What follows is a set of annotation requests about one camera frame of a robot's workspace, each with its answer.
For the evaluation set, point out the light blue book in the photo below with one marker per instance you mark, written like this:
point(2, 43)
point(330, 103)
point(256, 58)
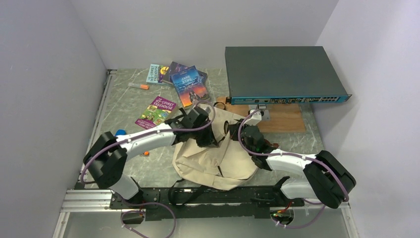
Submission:
point(156, 74)

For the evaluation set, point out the orange capped marker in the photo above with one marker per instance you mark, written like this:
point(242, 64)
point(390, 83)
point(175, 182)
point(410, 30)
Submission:
point(140, 86)

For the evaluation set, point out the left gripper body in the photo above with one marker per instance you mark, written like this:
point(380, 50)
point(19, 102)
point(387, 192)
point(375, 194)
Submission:
point(203, 136)

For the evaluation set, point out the beige canvas backpack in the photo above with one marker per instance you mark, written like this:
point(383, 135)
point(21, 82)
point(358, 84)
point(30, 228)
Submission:
point(224, 166)

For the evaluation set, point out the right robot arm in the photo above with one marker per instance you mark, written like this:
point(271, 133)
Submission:
point(320, 176)

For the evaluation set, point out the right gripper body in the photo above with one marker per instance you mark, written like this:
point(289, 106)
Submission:
point(234, 136)

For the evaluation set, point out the Jane Eyre book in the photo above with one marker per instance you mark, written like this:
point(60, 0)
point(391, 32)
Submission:
point(189, 86)

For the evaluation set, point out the dark purple book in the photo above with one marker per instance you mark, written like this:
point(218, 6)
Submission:
point(177, 67)

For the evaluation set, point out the purple treehouse book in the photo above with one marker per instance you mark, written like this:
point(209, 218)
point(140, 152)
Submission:
point(159, 110)

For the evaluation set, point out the wooden board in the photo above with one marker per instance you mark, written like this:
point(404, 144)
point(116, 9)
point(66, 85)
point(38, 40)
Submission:
point(282, 118)

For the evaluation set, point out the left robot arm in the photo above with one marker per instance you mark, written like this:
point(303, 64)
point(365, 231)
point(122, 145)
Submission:
point(106, 159)

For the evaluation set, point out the dark network switch box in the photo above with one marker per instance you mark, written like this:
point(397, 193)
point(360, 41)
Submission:
point(282, 75)

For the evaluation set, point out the metal switch stand bracket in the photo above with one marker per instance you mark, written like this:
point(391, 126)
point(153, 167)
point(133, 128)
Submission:
point(261, 110)

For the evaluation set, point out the blue round eraser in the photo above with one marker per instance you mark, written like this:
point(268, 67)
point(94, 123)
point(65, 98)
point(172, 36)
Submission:
point(120, 132)

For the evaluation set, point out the black base frame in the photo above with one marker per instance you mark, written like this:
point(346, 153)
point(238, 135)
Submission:
point(245, 201)

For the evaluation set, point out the brown copper pipe fitting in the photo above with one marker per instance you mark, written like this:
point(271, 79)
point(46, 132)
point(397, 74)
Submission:
point(269, 147)

